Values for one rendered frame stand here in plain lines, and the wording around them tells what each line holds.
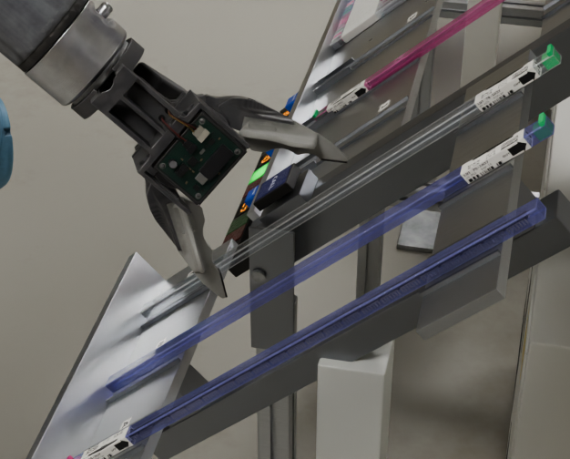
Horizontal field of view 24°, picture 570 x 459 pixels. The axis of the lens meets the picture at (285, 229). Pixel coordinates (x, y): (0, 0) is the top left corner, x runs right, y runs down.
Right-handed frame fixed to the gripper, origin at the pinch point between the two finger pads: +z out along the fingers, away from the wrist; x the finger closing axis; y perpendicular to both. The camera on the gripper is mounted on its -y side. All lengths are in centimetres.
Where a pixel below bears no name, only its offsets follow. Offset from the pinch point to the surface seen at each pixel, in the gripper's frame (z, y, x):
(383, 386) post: 16.5, -0.8, -5.0
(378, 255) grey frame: 52, -114, -1
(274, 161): 7.9, -46.3, 1.7
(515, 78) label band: 6.3, -0.4, 21.8
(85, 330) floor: 25, -130, -48
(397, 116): 11.4, -33.7, 14.7
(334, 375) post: 12.9, -2.2, -7.2
